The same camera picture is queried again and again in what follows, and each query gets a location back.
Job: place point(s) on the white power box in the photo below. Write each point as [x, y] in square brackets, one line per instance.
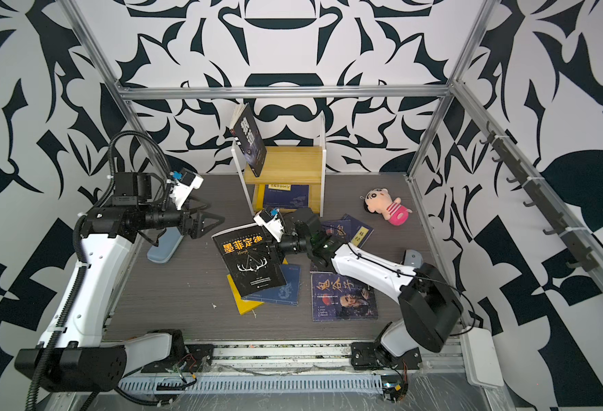
[480, 359]

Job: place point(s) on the purple old man book lower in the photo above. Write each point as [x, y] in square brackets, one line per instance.
[341, 298]

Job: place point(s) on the blue book beige label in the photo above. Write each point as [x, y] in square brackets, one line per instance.
[287, 294]

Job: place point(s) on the white wooden two-tier shelf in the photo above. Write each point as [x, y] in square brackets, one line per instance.
[289, 165]

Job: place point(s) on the black wall hook rail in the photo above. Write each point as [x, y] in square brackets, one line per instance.
[536, 189]

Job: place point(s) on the light blue glasses case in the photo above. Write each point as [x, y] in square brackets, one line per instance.
[168, 244]

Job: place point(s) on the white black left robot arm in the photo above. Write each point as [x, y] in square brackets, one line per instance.
[70, 355]

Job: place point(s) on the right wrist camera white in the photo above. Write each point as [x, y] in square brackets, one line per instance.
[270, 220]

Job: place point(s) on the purple old man book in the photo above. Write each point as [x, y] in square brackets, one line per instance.
[341, 298]
[341, 228]

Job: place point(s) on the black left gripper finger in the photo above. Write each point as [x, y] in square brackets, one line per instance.
[204, 214]
[208, 224]

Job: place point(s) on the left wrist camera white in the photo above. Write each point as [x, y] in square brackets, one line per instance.
[182, 183]

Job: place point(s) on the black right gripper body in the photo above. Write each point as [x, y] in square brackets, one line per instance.
[296, 244]

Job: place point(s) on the black deer antler book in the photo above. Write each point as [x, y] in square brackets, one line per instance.
[245, 241]

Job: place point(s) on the purple old man book upper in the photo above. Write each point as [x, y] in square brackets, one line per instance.
[341, 228]

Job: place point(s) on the small blue book yellow label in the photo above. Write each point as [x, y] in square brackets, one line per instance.
[360, 232]

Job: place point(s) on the yellow cartoon book on table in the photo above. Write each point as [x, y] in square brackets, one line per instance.
[242, 303]

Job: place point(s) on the white grey round speaker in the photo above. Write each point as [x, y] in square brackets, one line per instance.
[412, 258]

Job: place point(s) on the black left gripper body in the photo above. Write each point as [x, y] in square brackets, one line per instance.
[187, 227]

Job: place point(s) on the plush doll pink shorts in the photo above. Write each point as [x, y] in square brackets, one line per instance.
[379, 201]

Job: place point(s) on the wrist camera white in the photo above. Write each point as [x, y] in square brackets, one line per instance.
[182, 183]
[270, 220]

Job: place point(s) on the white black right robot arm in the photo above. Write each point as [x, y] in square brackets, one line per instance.
[430, 307]

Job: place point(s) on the blue book with yellow label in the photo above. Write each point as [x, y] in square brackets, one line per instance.
[286, 196]

